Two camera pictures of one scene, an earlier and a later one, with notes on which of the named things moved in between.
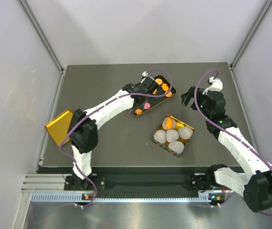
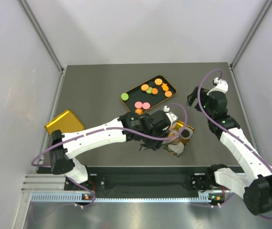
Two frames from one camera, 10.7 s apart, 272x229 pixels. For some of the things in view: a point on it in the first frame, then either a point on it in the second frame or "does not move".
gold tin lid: x=59 y=127 does not move
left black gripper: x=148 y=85 to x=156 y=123
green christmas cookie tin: x=173 y=135 does not move
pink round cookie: x=147 y=106 does not move
